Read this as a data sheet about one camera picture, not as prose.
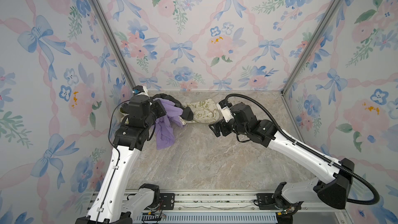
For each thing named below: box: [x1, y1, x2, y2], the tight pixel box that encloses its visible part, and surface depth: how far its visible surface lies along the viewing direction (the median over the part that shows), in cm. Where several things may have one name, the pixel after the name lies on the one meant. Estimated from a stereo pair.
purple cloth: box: [153, 97, 184, 150], surface depth 92 cm
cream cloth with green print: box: [178, 98, 220, 124], surface depth 103 cm
